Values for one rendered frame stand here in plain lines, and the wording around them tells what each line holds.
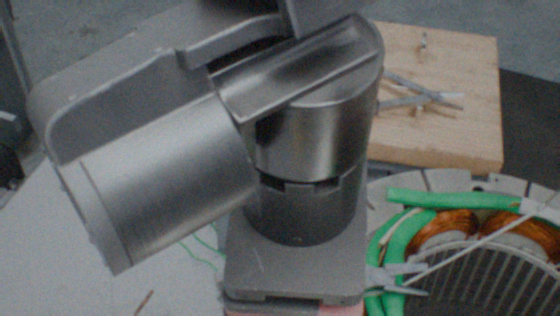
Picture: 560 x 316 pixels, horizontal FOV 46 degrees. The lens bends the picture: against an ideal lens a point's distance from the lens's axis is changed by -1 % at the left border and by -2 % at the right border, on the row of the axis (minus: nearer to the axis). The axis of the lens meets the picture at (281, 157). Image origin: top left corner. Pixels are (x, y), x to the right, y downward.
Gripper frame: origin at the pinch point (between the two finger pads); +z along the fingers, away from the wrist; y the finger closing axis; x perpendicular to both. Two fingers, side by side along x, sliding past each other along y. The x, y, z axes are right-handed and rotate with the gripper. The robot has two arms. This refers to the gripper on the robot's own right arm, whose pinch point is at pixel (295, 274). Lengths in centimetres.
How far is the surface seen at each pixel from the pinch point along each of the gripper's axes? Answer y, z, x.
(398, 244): -3.4, 1.8, 6.6
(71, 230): -24, 42, -31
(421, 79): -29.1, 14.2, 11.7
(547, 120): -121, 132, 79
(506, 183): -13.6, 9.2, 17.1
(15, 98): -102, 112, -86
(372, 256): -2.7, 2.4, 5.0
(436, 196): -7.5, 2.2, 9.4
